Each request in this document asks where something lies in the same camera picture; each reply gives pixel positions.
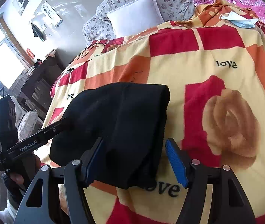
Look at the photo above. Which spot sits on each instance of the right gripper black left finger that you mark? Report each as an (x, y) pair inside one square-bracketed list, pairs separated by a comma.
[(56, 195)]

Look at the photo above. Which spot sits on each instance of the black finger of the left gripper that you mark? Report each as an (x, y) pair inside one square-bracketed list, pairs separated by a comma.
[(47, 133)]

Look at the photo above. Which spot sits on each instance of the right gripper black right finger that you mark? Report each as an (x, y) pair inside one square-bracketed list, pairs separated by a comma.
[(229, 203)]

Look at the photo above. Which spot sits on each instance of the black pants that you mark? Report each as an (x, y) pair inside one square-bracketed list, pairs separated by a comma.
[(130, 118)]

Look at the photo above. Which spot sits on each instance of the left hand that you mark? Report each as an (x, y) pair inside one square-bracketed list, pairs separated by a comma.
[(19, 177)]

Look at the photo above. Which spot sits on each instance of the white ornate chair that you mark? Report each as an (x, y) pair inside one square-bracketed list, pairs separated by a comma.
[(25, 120)]

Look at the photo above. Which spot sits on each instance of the dark wooden side table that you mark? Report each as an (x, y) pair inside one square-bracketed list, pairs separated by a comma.
[(35, 93)]

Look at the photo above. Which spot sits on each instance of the red yellow checkered love blanket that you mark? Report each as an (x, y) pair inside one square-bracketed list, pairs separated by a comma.
[(215, 72)]

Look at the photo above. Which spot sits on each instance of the white square pillow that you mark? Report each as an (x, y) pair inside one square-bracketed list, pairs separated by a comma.
[(135, 17)]

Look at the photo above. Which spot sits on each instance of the blue white face mask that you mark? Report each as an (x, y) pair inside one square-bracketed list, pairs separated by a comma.
[(239, 20)]

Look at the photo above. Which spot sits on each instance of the floral grey quilt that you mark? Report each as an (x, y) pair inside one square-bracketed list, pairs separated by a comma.
[(99, 26)]

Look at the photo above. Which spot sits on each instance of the dark garment on wall hook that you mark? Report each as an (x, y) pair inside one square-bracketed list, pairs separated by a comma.
[(38, 33)]

